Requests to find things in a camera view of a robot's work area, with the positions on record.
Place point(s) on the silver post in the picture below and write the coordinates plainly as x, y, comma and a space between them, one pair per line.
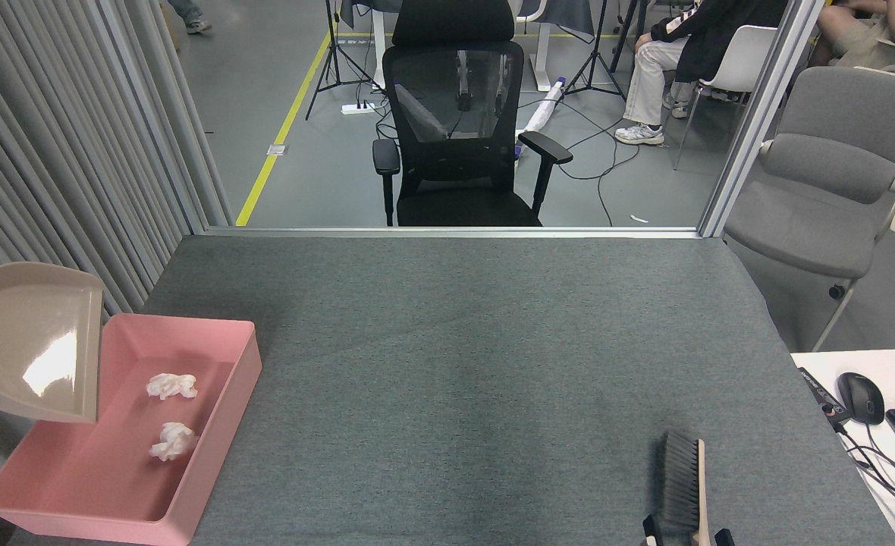
758, 121

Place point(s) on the black flat device box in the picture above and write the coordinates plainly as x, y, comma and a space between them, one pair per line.
819, 393

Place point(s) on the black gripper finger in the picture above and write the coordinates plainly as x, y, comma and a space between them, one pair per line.
724, 538
652, 532

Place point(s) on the beige plastic dustpan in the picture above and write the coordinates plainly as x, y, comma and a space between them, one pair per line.
30, 341

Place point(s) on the metal floor outlet plate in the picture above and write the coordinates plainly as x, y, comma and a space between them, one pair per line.
276, 149

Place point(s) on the grey upholstered chair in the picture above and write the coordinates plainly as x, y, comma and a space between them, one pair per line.
819, 167

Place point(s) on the pink plastic bin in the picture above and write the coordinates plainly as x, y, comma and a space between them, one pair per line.
114, 470

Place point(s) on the silver table edge rail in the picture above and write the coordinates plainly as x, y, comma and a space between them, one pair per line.
455, 233

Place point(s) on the grey pleated curtain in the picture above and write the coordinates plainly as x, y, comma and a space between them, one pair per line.
30, 189

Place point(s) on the person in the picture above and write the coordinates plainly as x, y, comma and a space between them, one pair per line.
189, 14
880, 42
705, 45

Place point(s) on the white paper ball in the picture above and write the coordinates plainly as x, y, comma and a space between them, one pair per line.
171, 385
173, 441

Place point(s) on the white plastic chair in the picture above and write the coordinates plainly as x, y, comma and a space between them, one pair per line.
743, 64

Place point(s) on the white-legged desk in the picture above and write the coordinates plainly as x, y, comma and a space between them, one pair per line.
543, 45

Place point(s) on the beige brush with black bristles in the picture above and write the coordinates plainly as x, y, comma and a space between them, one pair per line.
681, 478

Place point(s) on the white power strip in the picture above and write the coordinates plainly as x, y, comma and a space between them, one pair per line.
358, 108

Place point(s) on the black tripod stand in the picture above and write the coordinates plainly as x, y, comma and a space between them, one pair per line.
595, 53
333, 53

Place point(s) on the black computer mouse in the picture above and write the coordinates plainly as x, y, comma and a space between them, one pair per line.
861, 398

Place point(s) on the black mesh office chair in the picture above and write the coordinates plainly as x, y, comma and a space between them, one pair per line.
455, 197

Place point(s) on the white rolled sheet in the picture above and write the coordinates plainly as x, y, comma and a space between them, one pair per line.
544, 110

